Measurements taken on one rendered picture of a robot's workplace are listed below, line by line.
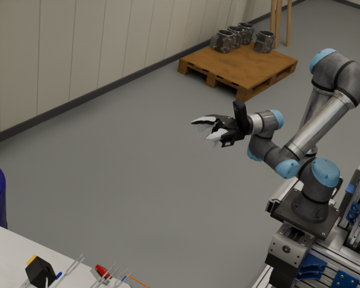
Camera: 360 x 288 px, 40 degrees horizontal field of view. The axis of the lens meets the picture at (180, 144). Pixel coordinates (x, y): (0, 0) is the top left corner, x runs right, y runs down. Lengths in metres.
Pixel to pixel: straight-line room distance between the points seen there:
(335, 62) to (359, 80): 0.12
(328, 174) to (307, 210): 0.18
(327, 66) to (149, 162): 2.55
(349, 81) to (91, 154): 2.76
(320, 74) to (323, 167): 0.36
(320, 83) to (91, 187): 2.34
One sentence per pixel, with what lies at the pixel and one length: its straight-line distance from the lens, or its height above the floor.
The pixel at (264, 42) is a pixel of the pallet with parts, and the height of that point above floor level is 0.31.
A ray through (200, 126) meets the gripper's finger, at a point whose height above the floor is 1.56.
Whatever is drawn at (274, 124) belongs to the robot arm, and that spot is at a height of 1.57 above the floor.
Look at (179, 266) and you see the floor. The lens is 3.36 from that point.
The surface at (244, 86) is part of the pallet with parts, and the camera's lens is 5.50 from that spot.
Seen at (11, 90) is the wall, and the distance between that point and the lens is 4.17.
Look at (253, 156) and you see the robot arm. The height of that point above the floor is 1.43.
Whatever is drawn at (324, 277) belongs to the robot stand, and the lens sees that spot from 2.22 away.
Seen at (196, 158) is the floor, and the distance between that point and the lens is 4.38.
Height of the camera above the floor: 2.39
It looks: 32 degrees down
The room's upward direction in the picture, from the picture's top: 12 degrees clockwise
